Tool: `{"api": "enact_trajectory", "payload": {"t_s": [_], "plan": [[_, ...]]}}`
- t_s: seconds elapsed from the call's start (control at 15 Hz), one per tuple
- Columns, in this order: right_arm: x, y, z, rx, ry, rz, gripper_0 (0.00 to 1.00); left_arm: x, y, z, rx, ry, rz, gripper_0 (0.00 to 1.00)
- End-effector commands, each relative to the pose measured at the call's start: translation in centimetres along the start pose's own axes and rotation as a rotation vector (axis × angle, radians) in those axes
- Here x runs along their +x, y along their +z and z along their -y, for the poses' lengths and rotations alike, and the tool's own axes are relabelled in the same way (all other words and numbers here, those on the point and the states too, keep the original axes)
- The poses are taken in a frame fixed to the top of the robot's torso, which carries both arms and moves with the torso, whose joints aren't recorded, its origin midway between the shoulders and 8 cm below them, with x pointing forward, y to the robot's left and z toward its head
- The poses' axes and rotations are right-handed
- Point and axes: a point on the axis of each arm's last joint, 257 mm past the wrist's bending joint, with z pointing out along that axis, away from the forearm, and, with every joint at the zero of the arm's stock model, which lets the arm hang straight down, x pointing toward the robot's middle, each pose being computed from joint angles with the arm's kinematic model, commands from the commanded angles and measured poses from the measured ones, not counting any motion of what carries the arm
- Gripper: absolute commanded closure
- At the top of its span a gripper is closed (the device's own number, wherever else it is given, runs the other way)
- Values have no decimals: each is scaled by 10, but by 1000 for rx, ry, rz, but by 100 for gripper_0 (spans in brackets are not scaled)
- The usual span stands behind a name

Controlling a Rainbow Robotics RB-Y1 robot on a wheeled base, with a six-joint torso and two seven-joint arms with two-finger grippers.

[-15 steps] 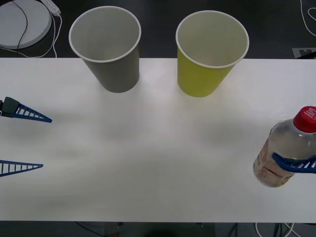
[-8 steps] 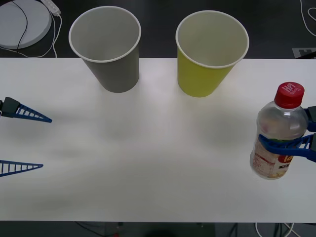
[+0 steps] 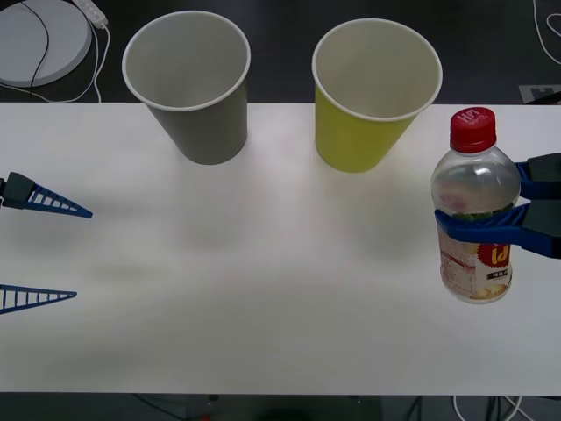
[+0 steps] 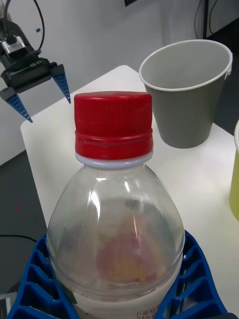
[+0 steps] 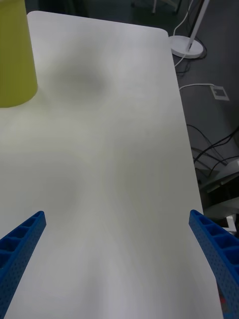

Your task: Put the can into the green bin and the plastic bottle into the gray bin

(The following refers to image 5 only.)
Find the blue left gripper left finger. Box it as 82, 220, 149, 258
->
0, 211, 47, 319

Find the white floor stand with pole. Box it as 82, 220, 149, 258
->
168, 0, 210, 59

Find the white stand cable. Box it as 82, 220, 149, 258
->
173, 0, 195, 68

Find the white socket cable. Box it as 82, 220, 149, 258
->
178, 83, 215, 91

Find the pale grey floor unit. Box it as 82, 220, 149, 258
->
195, 159, 239, 235

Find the black floor cable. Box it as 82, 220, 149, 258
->
186, 124, 229, 165
193, 126, 239, 164

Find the white floor socket plate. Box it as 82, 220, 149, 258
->
210, 85, 230, 101

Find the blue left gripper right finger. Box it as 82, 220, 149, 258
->
188, 209, 239, 319

